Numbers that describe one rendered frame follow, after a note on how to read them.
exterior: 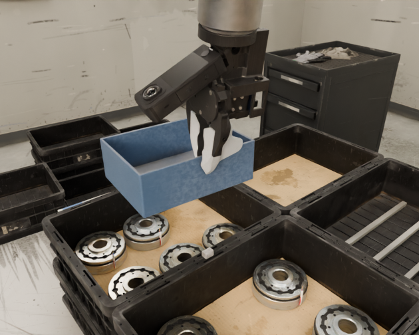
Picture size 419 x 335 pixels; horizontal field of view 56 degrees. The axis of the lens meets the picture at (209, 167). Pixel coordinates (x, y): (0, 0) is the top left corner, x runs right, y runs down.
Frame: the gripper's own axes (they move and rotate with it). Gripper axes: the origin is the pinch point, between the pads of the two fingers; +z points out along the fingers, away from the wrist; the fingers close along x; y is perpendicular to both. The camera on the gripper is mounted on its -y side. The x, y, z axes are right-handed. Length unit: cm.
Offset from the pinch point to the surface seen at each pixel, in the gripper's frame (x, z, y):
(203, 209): 22.0, 32.9, 15.9
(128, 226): 22.1, 30.1, -3.7
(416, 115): 134, 127, 321
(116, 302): -2.8, 19.3, -15.3
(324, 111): 79, 55, 123
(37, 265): 37, 48, -23
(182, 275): -3.1, 19.2, -4.0
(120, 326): -7.4, 18.6, -16.4
